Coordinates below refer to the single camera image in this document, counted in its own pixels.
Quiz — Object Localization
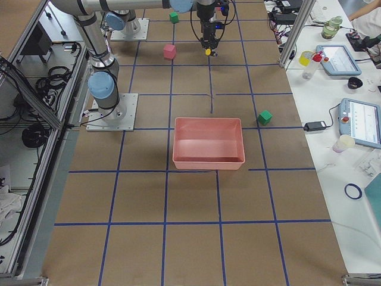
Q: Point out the teal notebook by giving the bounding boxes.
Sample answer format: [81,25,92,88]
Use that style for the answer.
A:
[365,174,381,225]

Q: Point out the clear bottle red cap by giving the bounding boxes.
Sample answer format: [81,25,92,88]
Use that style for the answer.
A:
[302,51,324,80]

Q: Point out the black power brick right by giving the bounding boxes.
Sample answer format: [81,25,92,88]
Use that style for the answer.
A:
[303,121,327,132]

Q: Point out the teach pendant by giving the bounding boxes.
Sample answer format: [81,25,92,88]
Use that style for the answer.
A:
[338,98,380,149]
[316,45,362,76]

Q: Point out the yellow tape roll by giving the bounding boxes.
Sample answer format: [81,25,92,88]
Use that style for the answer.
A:
[299,51,314,67]

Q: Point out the blue tape ring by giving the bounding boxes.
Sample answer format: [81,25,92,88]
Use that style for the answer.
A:
[344,183,363,200]

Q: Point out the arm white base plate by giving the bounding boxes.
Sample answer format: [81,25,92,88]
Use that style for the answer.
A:
[111,18,149,42]
[86,93,138,132]

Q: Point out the person in beige clothes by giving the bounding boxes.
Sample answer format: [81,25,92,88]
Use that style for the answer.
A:
[348,1,380,38]

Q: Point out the teach pendant near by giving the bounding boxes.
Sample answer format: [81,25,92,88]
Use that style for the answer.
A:
[338,98,380,149]

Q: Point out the green cube at table edge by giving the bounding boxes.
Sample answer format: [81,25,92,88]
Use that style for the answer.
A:
[257,110,273,126]

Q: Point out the translucent plastic cup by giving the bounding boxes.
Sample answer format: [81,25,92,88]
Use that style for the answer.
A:
[332,135,355,153]

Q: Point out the pink cube centre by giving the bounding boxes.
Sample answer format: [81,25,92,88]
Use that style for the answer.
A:
[163,44,176,60]

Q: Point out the aluminium frame post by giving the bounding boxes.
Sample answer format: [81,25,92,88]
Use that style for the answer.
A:
[278,0,316,67]

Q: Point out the green cube near gripper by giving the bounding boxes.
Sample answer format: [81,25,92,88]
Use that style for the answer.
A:
[169,12,179,24]

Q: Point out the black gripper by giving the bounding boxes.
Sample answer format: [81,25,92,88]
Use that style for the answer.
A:
[196,0,230,22]
[200,21,223,49]

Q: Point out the green water bottle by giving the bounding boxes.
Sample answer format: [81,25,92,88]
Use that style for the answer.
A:
[321,16,343,39]

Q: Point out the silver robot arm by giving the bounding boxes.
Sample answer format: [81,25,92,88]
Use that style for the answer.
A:
[52,1,234,72]
[105,1,230,56]

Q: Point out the white crumpled cloth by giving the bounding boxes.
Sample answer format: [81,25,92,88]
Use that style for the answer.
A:
[0,165,23,230]

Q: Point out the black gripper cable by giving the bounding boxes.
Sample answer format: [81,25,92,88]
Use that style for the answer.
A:
[190,8,236,42]

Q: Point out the pink plastic bin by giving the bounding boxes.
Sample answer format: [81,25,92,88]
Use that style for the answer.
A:
[172,117,245,170]

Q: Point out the teach pendant far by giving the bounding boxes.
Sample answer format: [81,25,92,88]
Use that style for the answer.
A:
[316,45,362,76]

